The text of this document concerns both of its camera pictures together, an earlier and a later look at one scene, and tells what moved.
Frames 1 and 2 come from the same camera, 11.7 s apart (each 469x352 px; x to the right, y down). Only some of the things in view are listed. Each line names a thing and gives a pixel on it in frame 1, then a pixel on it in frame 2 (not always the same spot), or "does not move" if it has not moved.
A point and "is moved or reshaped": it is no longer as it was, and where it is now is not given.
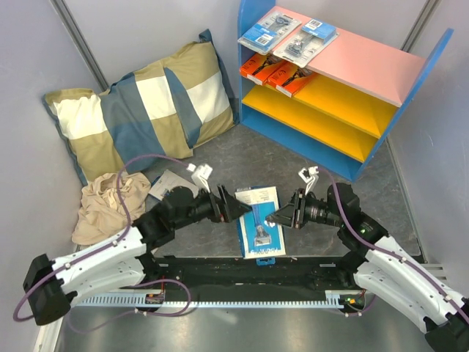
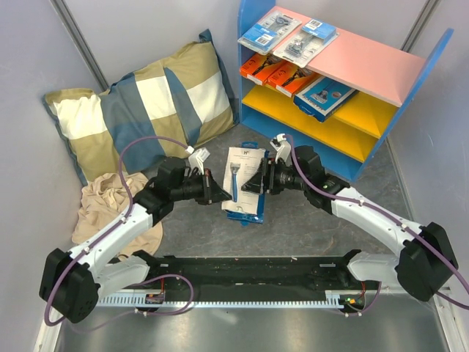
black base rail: x=238 y=274 does not move
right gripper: x=286 y=215 to x=261 y=182
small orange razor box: x=289 y=78 does not move
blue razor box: x=259 y=238 to x=323 y=97
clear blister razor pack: x=303 y=46 does not move
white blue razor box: x=167 y=181 is moved or reshaped
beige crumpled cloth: x=101 y=217 does not move
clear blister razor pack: x=266 y=36 does not move
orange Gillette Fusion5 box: x=260 y=68 does not move
